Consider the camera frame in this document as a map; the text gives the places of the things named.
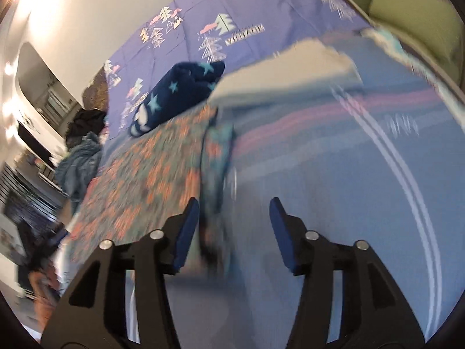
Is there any black clothes pile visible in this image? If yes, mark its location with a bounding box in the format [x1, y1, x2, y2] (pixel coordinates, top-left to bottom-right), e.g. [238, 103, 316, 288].
[65, 109, 108, 146]

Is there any navy star-print folded blanket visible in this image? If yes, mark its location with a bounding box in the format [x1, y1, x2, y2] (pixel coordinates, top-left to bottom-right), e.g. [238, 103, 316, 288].
[128, 61, 226, 138]

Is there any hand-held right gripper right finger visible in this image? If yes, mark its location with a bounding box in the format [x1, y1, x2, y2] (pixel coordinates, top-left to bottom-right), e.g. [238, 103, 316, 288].
[269, 197, 425, 349]

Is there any purple tree-print sheet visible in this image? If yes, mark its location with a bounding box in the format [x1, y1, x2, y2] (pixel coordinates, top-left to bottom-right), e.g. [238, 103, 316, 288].
[103, 0, 373, 142]

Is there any blue-grey fleece blanket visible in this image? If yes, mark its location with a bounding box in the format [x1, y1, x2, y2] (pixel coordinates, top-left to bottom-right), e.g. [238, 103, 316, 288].
[54, 131, 104, 204]

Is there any brown patterned headboard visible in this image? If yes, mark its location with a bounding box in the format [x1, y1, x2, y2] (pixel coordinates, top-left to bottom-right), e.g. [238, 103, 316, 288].
[82, 76, 110, 111]

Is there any white folded garment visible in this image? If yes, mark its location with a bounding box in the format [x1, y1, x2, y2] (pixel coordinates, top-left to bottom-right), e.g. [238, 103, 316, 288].
[209, 38, 363, 108]

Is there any blue striped bed sheet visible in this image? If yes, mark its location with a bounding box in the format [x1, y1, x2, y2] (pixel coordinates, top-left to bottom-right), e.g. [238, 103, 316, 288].
[58, 25, 465, 349]

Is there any person's left forearm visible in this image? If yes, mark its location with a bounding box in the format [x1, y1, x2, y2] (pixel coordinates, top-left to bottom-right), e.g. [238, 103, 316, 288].
[29, 267, 62, 331]

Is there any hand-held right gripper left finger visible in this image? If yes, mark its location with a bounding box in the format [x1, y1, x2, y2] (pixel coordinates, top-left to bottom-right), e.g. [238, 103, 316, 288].
[40, 197, 200, 349]

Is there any large green pillow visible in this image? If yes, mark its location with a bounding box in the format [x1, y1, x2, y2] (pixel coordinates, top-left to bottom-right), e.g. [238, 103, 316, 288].
[369, 0, 459, 77]

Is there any floral teal shirt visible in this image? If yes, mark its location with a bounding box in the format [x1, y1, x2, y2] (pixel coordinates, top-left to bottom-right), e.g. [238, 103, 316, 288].
[69, 105, 237, 273]

